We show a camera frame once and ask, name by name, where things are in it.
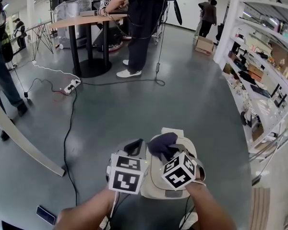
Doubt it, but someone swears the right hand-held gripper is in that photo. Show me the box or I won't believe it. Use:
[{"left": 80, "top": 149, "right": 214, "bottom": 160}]
[{"left": 156, "top": 143, "right": 206, "bottom": 191}]

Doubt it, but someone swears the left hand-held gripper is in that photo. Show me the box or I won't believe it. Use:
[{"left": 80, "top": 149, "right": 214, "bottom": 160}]
[{"left": 106, "top": 138, "right": 149, "bottom": 195}]

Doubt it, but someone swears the dark blue cloth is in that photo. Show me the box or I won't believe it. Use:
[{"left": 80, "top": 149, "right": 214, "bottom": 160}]
[{"left": 147, "top": 132, "right": 180, "bottom": 163}]

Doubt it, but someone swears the beige plastic trash bin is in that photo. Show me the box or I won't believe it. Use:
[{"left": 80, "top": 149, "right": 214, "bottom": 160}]
[{"left": 140, "top": 127, "right": 200, "bottom": 200}]

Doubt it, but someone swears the person's left forearm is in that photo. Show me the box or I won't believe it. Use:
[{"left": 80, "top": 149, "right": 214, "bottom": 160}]
[{"left": 53, "top": 187, "right": 116, "bottom": 230}]

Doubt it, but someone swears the person's right forearm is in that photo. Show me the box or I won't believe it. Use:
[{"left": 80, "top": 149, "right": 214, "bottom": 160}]
[{"left": 184, "top": 182, "right": 237, "bottom": 230}]

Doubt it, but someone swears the person's right white shoe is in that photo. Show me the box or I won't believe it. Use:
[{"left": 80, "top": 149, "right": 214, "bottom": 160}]
[{"left": 179, "top": 211, "right": 199, "bottom": 230}]

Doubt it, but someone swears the white power strip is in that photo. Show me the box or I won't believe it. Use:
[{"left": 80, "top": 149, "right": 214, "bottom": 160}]
[{"left": 63, "top": 78, "right": 82, "bottom": 93}]

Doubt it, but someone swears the white metal shelving unit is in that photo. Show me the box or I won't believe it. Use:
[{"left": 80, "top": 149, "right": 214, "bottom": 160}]
[{"left": 213, "top": 0, "right": 288, "bottom": 164}]

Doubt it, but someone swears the black keyboard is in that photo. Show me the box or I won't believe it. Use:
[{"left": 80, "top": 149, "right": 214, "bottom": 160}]
[{"left": 250, "top": 84, "right": 272, "bottom": 99}]

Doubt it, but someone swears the wooden slatted board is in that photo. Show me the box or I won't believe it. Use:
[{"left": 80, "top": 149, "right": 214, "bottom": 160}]
[{"left": 250, "top": 187, "right": 271, "bottom": 230}]

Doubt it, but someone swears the cardboard box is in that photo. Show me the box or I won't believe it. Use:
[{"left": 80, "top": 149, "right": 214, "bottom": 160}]
[{"left": 194, "top": 35, "right": 216, "bottom": 56}]

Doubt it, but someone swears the white slanted board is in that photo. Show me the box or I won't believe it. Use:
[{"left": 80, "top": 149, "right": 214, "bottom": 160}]
[{"left": 0, "top": 115, "right": 66, "bottom": 177}]

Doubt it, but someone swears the dark smartphone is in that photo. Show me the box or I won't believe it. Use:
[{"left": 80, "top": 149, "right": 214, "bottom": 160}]
[{"left": 36, "top": 205, "right": 57, "bottom": 226}]

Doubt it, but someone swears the wooden table with black legs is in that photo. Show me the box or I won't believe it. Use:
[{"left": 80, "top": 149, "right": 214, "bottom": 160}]
[{"left": 48, "top": 13, "right": 130, "bottom": 79}]

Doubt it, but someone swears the plastic-wrapped grey machine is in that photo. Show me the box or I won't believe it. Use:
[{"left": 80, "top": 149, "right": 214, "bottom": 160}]
[{"left": 54, "top": 0, "right": 92, "bottom": 49}]

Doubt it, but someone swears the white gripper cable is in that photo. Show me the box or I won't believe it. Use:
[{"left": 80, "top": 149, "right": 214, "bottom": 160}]
[{"left": 109, "top": 190, "right": 119, "bottom": 225}]

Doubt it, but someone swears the long black floor cable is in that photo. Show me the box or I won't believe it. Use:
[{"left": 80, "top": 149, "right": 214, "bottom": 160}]
[{"left": 62, "top": 87, "right": 80, "bottom": 207}]

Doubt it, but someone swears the long-handled dustpan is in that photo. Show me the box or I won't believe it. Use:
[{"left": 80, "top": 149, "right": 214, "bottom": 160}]
[{"left": 251, "top": 128, "right": 288, "bottom": 186}]

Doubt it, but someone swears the black machine with red ring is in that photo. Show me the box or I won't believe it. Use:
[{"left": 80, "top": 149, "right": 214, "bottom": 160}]
[{"left": 91, "top": 0, "right": 129, "bottom": 54}]

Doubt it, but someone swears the white floor cable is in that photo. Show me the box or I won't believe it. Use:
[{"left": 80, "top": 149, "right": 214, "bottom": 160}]
[{"left": 31, "top": 60, "right": 80, "bottom": 81}]

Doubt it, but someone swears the black wire frame table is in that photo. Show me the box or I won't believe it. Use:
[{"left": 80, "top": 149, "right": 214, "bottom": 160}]
[{"left": 28, "top": 23, "right": 54, "bottom": 62}]

